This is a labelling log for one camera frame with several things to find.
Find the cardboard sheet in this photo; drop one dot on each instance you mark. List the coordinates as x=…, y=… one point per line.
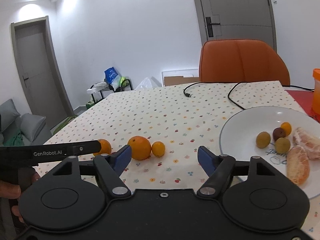
x=181, y=80

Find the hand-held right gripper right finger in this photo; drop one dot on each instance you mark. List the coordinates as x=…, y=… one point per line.
x=206, y=159

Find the green and yellow packet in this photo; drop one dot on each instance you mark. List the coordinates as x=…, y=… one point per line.
x=121, y=80

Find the dark red round fruit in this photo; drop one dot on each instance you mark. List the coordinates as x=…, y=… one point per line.
x=277, y=133

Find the grey sofa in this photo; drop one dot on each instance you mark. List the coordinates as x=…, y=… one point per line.
x=37, y=132

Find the white bowl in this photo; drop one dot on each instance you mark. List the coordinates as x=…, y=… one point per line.
x=240, y=132

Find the black metal rack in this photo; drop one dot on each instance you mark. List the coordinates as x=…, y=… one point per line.
x=128, y=85

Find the grey cushion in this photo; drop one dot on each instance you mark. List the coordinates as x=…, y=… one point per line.
x=32, y=126
x=8, y=112

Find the large orange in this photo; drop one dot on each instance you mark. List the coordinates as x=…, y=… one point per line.
x=139, y=148
x=106, y=146

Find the white board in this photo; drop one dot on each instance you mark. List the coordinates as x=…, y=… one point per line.
x=180, y=72

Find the peeled pomelo piece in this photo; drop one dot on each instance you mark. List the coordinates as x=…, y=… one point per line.
x=306, y=142
x=297, y=165

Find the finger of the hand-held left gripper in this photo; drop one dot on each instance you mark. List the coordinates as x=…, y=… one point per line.
x=85, y=147

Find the red table mat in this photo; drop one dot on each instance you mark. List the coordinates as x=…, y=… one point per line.
x=300, y=100

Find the person's left hand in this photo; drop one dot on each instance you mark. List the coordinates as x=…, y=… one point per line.
x=10, y=190

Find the clear plastic bag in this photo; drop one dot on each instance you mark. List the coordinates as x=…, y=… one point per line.
x=145, y=83

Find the blue snack bag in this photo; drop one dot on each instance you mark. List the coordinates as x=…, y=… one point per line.
x=111, y=75

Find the orange chair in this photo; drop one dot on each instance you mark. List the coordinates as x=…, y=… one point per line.
x=242, y=62

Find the green paper bag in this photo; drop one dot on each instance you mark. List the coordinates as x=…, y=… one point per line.
x=90, y=103

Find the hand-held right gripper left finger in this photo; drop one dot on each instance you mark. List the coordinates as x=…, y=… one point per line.
x=122, y=156

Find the small orange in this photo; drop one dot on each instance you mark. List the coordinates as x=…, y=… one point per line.
x=286, y=128
x=158, y=149

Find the orange lidded container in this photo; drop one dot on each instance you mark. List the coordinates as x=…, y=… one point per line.
x=316, y=92

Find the green cloth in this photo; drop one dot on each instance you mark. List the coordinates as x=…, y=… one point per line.
x=15, y=140

